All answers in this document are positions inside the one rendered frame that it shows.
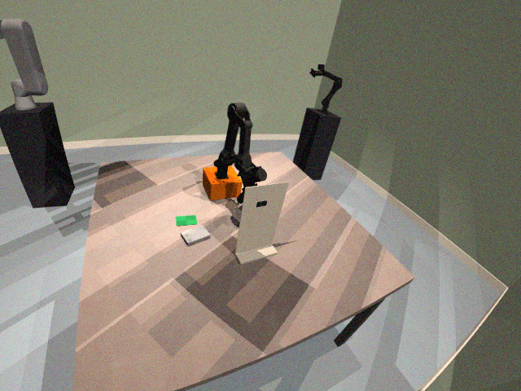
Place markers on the green flat square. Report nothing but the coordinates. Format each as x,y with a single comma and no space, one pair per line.
186,220

